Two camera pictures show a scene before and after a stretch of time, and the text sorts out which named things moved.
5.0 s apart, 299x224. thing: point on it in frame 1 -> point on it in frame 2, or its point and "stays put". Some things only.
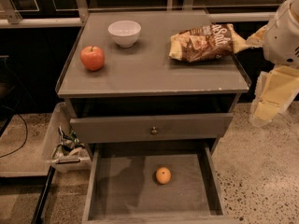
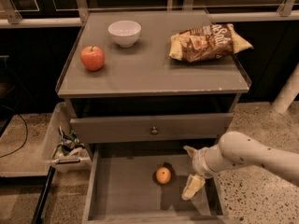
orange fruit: (163, 175) stays put
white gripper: (281, 39) -> (199, 162)
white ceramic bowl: (124, 32) stays put
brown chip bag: (206, 42) stays put
